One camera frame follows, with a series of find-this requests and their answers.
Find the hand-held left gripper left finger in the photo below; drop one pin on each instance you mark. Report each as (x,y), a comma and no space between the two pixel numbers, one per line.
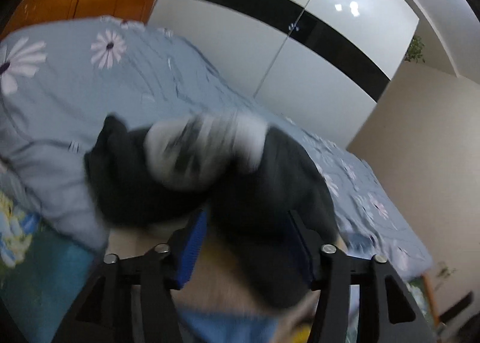
(193,249)

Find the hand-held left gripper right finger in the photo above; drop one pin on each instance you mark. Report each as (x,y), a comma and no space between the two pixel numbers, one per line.
(301,249)

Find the dark garment with white print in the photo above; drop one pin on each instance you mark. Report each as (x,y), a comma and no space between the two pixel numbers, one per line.
(270,193)

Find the pile of folded clothes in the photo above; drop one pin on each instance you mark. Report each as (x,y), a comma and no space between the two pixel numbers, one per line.
(221,283)

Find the blue garment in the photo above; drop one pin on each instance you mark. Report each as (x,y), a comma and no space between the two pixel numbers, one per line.
(225,328)

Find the green floral blanket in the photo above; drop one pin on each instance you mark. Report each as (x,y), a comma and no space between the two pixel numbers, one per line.
(45,283)

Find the grey-blue floral duvet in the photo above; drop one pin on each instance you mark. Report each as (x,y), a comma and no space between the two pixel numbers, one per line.
(56,103)

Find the white wardrobe with black stripe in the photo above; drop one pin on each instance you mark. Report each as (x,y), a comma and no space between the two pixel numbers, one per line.
(243,47)

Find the green potted plant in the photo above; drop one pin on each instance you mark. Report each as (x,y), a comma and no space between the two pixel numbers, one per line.
(414,48)

